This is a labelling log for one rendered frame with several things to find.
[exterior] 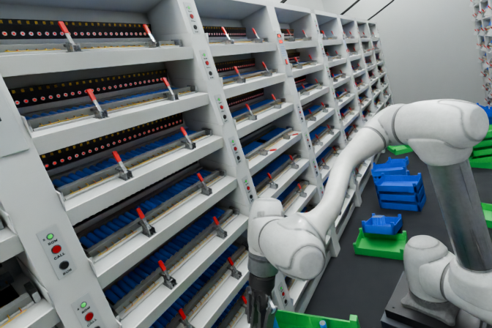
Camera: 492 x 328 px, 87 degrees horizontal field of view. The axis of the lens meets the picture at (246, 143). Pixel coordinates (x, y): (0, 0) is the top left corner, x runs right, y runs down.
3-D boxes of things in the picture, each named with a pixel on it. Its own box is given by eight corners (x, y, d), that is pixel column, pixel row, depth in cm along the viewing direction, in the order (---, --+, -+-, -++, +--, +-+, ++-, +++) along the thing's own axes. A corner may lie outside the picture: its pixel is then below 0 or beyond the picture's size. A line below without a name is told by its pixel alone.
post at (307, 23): (362, 201, 242) (314, 9, 213) (359, 206, 235) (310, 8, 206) (340, 201, 255) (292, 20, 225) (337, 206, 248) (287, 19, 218)
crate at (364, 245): (408, 241, 176) (405, 230, 174) (405, 261, 160) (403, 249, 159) (362, 236, 194) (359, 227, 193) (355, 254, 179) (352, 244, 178)
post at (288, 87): (340, 249, 189) (272, 1, 159) (337, 257, 182) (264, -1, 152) (315, 245, 201) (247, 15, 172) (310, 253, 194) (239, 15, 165)
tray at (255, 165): (301, 138, 168) (302, 124, 164) (249, 178, 121) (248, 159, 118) (273, 133, 178) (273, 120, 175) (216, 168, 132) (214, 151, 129)
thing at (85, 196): (223, 146, 111) (221, 115, 106) (70, 226, 65) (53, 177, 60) (189, 138, 122) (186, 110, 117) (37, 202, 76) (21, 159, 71)
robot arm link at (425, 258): (425, 270, 116) (416, 224, 113) (472, 293, 99) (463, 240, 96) (398, 286, 111) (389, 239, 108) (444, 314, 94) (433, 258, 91)
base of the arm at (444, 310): (470, 291, 107) (468, 278, 106) (453, 327, 94) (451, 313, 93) (419, 274, 121) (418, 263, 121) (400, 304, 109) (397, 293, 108)
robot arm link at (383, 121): (351, 123, 92) (384, 121, 80) (384, 97, 97) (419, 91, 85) (367, 154, 95) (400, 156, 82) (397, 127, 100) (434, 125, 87)
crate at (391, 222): (373, 223, 206) (372, 213, 206) (403, 225, 193) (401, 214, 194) (362, 232, 182) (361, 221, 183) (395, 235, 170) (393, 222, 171)
